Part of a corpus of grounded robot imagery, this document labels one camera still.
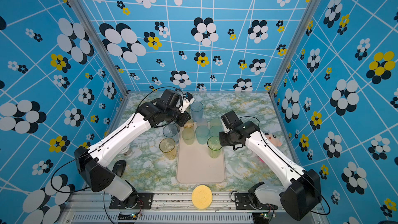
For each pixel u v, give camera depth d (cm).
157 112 52
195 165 84
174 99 58
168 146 92
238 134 53
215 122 94
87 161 42
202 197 72
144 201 74
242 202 72
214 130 90
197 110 91
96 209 71
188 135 92
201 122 96
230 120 60
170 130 91
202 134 92
